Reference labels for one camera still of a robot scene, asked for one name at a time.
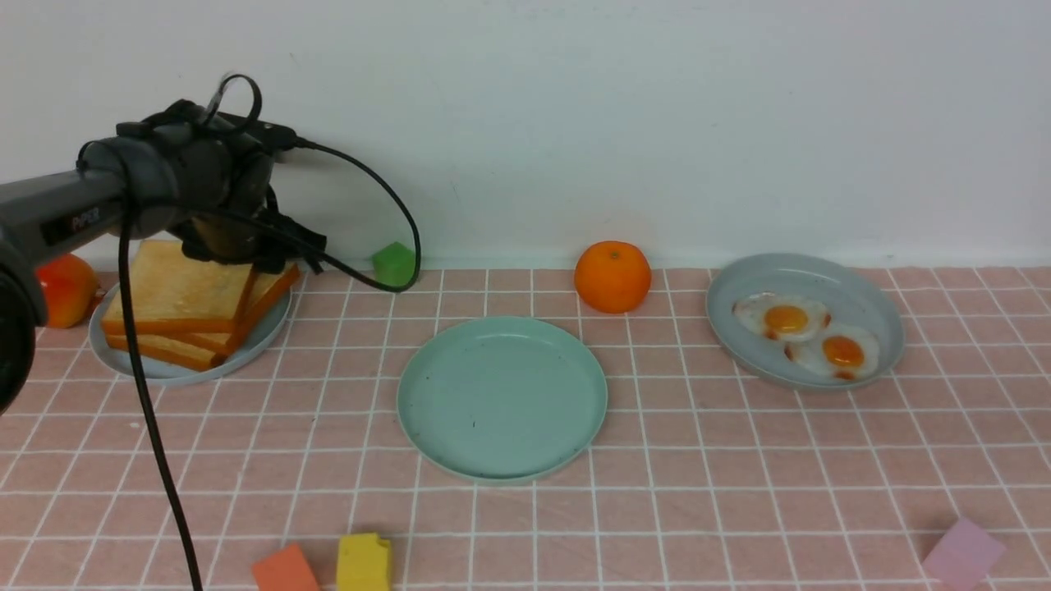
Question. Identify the orange foam block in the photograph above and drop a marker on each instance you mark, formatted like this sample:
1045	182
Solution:
287	569

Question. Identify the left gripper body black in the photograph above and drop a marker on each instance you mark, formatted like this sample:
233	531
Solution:
207	181

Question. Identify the green cube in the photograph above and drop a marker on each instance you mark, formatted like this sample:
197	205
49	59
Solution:
395	266

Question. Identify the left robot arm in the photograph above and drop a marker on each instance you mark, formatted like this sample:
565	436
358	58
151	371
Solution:
48	216

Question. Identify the yellow foam block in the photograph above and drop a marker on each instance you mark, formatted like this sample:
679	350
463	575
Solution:
364	562

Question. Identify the orange fruit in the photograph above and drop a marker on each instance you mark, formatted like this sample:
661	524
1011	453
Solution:
613	277

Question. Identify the pink checkered tablecloth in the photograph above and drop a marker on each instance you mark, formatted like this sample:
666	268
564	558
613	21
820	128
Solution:
702	478

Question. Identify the red yellow mango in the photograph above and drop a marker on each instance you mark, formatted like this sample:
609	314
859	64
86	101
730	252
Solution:
70	289

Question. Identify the light blue bread plate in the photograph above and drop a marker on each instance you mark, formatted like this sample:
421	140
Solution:
162	373

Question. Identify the grey-blue egg plate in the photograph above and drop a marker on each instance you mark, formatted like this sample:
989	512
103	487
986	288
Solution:
851	299

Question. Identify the pink foam block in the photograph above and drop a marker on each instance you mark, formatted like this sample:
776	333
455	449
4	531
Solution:
964	556

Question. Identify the toast slice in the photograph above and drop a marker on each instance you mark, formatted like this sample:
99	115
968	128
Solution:
179	353
173	294
265	294

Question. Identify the fried egg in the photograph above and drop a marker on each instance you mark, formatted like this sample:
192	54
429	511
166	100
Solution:
840	351
781	317

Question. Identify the teal center plate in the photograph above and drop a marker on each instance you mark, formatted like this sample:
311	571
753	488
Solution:
502	400

